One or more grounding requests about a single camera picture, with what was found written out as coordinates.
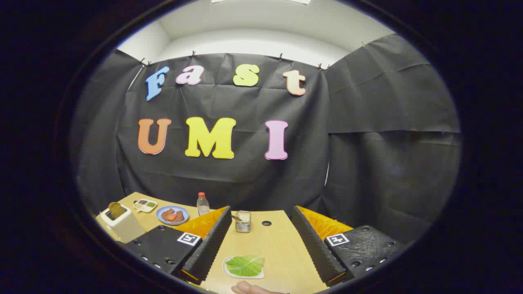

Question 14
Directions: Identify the green lettuce leaf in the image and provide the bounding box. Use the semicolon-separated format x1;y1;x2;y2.
226;256;264;277

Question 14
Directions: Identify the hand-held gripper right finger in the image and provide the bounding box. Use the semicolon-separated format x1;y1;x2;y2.
291;205;407;286

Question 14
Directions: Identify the clear bottle with red cap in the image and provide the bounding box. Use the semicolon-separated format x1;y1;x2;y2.
197;192;210;216

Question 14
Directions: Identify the white toaster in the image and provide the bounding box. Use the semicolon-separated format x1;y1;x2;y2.
100;203;146;243

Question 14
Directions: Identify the brown bread slice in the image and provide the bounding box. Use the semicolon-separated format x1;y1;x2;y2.
108;202;128;219

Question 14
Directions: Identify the metal wire basket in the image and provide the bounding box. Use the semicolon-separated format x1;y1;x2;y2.
235;211;252;233

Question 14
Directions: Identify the black backdrop cloth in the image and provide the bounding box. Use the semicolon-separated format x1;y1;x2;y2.
72;33;462;245

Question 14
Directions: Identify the white divided seasoning dish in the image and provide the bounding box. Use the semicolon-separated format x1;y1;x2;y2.
133;198;158;213

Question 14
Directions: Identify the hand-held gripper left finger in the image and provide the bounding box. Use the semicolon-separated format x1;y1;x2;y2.
123;205;232;285

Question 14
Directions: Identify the blue round plate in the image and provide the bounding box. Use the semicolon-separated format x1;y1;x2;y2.
156;205;190;226

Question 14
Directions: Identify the small white square plate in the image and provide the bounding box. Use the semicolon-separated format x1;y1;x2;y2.
223;256;265;280

